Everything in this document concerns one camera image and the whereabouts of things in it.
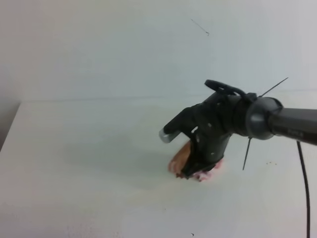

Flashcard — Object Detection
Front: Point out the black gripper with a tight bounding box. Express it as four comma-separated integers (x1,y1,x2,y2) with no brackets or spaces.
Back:
178,94,244,179

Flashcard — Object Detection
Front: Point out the red white striped rag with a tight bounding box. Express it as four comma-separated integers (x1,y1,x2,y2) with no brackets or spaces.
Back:
168,141,212,182

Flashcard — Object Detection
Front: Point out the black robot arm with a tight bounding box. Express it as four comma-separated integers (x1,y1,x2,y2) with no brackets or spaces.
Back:
163,93,317,179

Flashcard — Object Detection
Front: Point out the black zip tie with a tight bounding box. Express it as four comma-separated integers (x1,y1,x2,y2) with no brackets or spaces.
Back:
242,77,289,170

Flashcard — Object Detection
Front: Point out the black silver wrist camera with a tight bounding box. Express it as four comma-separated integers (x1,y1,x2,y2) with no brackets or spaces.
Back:
159,114,189,143

